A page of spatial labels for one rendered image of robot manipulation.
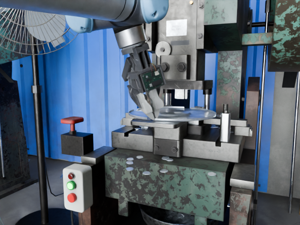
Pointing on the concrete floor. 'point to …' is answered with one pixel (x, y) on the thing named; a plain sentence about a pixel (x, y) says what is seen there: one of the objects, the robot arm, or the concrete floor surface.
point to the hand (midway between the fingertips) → (152, 115)
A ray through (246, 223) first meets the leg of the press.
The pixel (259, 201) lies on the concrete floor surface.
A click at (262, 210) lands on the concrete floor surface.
